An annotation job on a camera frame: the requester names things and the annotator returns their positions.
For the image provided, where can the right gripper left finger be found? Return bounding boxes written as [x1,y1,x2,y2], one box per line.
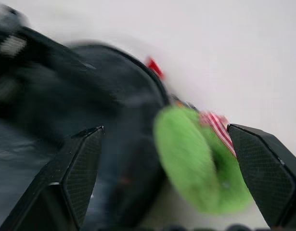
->
[0,125,105,231]

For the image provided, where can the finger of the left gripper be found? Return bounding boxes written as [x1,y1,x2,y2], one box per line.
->
[0,68,121,117]
[21,26,100,77]

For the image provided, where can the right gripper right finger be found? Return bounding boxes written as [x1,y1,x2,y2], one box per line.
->
[226,123,296,229]

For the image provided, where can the black mesh paddle case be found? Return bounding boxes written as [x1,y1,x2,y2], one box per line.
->
[0,43,236,231]

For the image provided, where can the green fuzzy zipper ring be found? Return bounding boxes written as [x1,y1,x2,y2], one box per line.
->
[153,105,256,215]

